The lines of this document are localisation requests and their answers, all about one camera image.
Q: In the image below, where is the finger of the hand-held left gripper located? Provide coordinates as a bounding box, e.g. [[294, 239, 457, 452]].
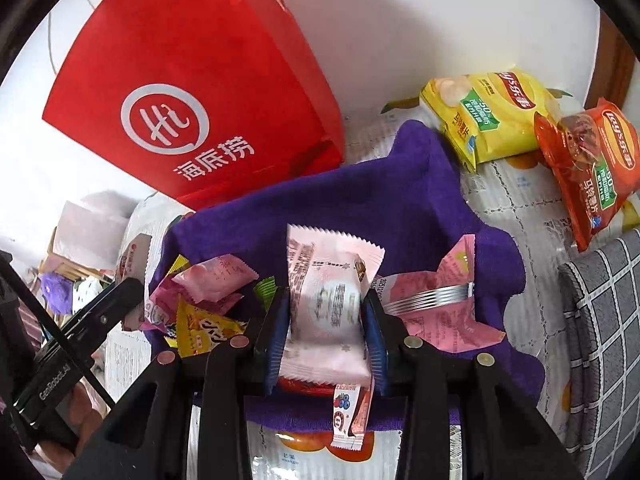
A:
[[55, 276, 146, 356]]

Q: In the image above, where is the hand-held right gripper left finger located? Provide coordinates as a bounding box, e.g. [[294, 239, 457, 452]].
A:
[[62, 275, 293, 480]]

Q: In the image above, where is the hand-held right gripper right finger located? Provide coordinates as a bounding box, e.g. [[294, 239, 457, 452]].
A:
[[361, 290, 586, 480]]

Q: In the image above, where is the green triangular snack packet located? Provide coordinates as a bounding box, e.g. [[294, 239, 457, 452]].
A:
[[254, 276, 278, 306]]

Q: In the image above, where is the red white strip packet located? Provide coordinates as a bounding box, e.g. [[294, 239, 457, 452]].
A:
[[117, 234, 152, 286]]

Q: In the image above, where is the pale pink cartoon snack packet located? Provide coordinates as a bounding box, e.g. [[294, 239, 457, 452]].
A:
[[277, 224, 386, 396]]

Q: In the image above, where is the yellow triangular snack packet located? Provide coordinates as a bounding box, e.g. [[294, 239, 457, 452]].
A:
[[175, 300, 248, 358]]

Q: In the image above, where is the light pink packet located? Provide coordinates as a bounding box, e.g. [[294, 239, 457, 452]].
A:
[[385, 234, 506, 353]]

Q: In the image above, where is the pink bear strip packet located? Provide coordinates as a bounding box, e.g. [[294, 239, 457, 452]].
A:
[[331, 382, 373, 450]]

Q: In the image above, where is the pink purple candy packet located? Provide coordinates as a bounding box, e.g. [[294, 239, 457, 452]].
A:
[[145, 256, 260, 331]]

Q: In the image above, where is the person's left hand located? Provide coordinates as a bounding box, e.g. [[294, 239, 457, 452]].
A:
[[65, 376, 113, 456]]

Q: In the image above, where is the purple towel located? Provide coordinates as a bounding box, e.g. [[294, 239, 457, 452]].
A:
[[147, 120, 546, 433]]

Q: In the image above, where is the yellow chips bag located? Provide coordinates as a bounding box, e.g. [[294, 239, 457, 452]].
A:
[[419, 70, 563, 175]]

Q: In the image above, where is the red paper bag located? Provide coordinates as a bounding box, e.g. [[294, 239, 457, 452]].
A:
[[41, 0, 346, 211]]

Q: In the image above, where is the red chips bag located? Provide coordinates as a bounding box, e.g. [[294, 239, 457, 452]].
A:
[[533, 98, 640, 253]]

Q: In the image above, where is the brown wooden door frame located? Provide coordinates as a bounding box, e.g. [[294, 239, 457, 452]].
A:
[[597, 10, 640, 111]]

